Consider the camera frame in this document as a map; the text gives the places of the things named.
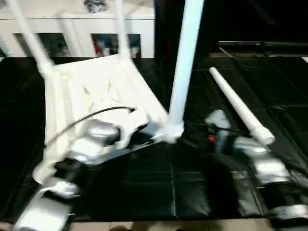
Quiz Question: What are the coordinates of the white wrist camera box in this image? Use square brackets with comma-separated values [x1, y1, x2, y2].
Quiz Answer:
[204, 109, 232, 133]
[112, 121, 151, 151]

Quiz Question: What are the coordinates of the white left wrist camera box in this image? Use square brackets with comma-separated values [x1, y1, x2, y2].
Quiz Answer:
[112, 121, 151, 151]

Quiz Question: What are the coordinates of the crumpled silver black object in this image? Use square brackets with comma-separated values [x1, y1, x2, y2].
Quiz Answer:
[84, 0, 108, 14]

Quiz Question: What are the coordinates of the white plastic table leg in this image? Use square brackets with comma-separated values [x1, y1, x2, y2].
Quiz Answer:
[166, 0, 205, 141]
[4, 0, 56, 74]
[208, 67, 275, 146]
[114, 0, 133, 61]

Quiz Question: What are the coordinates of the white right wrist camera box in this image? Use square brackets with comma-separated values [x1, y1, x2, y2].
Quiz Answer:
[204, 109, 232, 133]

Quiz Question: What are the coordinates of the white cabinet with glass doors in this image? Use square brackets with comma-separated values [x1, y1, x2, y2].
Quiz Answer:
[0, 0, 156, 59]

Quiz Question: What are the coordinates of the white plastic table top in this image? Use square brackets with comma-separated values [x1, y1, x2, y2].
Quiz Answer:
[31, 53, 186, 186]

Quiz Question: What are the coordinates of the glossy black long bar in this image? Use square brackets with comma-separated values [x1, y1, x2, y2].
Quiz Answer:
[218, 41, 308, 50]

